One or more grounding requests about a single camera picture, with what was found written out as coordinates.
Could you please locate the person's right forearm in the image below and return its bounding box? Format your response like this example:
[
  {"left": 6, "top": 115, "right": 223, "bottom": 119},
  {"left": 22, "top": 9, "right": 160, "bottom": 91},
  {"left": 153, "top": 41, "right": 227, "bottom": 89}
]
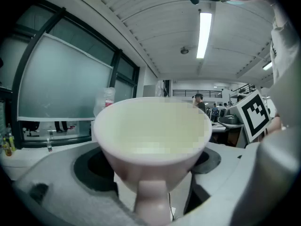
[{"left": 266, "top": 116, "right": 283, "bottom": 137}]

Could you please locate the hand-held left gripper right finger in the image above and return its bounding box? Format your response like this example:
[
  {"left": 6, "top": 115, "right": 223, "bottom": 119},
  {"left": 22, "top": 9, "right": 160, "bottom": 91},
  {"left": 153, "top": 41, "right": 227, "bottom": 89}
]
[{"left": 168, "top": 126, "right": 301, "bottom": 226}]

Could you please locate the black office chair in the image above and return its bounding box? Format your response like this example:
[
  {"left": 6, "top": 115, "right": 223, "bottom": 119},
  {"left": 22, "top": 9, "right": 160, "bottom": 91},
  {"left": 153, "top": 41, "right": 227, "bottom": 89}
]
[{"left": 23, "top": 121, "right": 41, "bottom": 137}]

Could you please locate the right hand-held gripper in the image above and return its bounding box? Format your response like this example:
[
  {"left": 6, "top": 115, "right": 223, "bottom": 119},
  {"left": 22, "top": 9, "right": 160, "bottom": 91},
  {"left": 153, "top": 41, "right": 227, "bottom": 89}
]
[{"left": 229, "top": 89, "right": 272, "bottom": 148}]

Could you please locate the black balcony railing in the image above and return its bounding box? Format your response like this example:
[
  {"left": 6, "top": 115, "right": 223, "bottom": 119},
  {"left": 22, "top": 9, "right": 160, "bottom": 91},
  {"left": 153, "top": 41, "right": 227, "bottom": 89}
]
[{"left": 172, "top": 89, "right": 223, "bottom": 99}]

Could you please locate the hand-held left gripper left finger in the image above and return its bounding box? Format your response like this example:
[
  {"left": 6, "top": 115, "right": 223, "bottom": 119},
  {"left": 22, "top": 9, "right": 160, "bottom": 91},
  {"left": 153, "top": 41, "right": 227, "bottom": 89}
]
[{"left": 13, "top": 141, "right": 147, "bottom": 226}]

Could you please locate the clear plastic bottle red label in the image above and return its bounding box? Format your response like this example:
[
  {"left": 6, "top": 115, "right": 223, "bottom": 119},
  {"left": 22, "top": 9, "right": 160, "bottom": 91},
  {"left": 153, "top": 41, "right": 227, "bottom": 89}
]
[{"left": 93, "top": 87, "right": 117, "bottom": 118}]

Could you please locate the yellow green drink bottle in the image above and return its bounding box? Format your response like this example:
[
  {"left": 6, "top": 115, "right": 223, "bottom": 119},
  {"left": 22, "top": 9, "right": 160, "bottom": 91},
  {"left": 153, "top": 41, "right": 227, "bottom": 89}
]
[{"left": 6, "top": 123, "right": 16, "bottom": 152}]

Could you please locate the person's white shirt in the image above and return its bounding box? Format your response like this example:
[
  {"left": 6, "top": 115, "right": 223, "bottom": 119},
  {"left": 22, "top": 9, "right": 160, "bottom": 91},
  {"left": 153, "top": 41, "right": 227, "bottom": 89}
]
[{"left": 269, "top": 15, "right": 301, "bottom": 131}]

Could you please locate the translucent roller blind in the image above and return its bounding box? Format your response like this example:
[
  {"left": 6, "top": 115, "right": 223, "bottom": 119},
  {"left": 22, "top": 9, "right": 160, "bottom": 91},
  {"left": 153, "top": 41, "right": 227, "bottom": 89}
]
[{"left": 17, "top": 32, "right": 114, "bottom": 122}]

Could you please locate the black window frame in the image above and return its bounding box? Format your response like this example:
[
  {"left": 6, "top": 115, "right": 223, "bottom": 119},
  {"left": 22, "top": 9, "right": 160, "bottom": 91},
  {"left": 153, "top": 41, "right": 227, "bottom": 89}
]
[{"left": 0, "top": 0, "right": 141, "bottom": 150}]

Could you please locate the orange drink bottle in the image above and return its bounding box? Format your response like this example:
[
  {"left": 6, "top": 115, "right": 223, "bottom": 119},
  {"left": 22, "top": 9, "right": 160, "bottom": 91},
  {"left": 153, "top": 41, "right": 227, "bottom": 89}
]
[{"left": 1, "top": 137, "right": 12, "bottom": 157}]

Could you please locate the long ceiling light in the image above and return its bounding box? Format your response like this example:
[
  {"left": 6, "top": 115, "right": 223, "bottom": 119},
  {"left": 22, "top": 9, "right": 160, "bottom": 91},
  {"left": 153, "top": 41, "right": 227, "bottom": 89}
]
[{"left": 196, "top": 12, "right": 213, "bottom": 59}]

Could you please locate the white round plastic part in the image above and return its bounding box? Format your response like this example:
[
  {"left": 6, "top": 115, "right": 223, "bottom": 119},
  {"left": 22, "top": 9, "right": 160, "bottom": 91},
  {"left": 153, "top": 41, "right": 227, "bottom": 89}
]
[{"left": 93, "top": 97, "right": 214, "bottom": 226}]

